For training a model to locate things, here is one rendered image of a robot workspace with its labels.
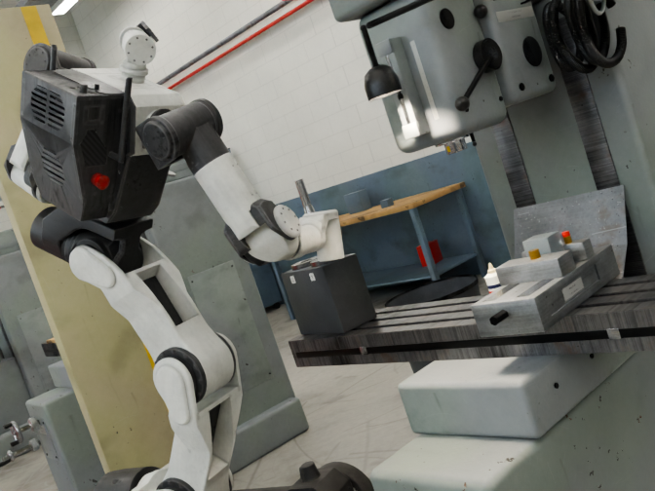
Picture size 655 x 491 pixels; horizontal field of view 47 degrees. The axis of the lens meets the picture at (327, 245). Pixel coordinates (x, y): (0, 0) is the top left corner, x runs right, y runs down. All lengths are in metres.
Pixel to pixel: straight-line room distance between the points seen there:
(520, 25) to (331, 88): 6.14
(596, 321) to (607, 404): 0.30
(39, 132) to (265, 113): 7.09
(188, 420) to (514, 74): 1.06
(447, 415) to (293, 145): 6.99
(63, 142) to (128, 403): 1.61
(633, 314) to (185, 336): 0.95
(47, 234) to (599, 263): 1.27
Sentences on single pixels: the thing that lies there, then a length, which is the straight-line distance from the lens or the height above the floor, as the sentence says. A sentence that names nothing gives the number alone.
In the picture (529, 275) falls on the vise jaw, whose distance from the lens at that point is 1.61.
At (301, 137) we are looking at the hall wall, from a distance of 8.37.
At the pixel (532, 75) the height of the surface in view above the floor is 1.39.
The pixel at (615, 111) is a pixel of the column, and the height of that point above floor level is 1.25.
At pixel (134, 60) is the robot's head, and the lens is 1.73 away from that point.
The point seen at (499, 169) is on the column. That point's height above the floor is 1.19.
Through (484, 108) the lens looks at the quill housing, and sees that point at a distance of 1.68.
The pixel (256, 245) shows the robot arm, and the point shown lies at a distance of 1.60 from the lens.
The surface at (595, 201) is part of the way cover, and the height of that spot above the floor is 1.05.
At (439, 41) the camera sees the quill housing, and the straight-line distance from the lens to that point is 1.63.
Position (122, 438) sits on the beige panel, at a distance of 3.08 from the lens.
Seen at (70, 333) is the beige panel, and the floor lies 1.07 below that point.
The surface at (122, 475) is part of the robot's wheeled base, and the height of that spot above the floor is 0.75.
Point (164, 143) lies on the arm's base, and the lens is 1.56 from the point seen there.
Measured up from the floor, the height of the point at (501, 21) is 1.52.
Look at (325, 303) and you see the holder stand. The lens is 2.05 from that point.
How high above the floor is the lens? 1.32
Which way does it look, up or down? 5 degrees down
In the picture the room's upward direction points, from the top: 19 degrees counter-clockwise
